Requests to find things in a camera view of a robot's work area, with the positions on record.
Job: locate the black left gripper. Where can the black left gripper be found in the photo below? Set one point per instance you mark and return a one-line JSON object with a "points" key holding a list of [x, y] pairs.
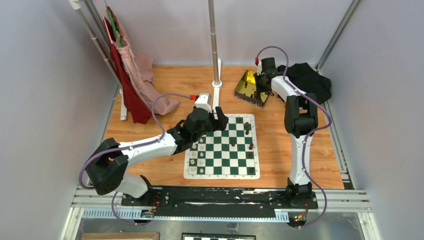
{"points": [[222, 119]]}

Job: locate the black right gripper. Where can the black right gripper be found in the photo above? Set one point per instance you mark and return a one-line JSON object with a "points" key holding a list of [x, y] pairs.
{"points": [[259, 89]]}

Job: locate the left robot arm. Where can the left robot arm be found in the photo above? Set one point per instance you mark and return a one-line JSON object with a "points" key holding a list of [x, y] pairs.
{"points": [[107, 167]]}

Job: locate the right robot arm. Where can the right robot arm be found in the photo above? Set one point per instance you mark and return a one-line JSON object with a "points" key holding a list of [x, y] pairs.
{"points": [[300, 118]]}

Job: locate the green white chess board mat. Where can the green white chess board mat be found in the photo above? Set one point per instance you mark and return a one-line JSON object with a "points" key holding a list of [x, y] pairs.
{"points": [[221, 160]]}

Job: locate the decorated gold tin box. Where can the decorated gold tin box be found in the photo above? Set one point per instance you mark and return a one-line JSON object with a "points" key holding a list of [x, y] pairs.
{"points": [[246, 90]]}

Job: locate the white stand base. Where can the white stand base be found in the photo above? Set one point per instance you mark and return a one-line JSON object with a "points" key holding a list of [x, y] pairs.
{"points": [[217, 86]]}

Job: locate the black cloth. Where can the black cloth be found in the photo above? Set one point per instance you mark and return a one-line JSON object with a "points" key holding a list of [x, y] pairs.
{"points": [[303, 76]]}

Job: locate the red cloth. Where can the red cloth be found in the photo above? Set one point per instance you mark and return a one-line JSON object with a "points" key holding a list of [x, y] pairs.
{"points": [[140, 113]]}

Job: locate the metal stand pole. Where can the metal stand pole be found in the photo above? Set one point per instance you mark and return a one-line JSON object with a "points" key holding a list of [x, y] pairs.
{"points": [[213, 37]]}

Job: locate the pink cloth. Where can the pink cloth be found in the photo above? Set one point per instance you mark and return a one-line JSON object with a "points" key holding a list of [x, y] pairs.
{"points": [[138, 66]]}

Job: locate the white clothes rack pole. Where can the white clothes rack pole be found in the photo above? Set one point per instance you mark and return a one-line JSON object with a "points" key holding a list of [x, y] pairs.
{"points": [[93, 23]]}

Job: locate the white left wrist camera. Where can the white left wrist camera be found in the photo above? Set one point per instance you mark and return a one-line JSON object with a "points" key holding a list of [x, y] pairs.
{"points": [[203, 102]]}

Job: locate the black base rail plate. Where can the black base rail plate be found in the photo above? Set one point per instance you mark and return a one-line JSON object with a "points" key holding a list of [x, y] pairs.
{"points": [[218, 202]]}

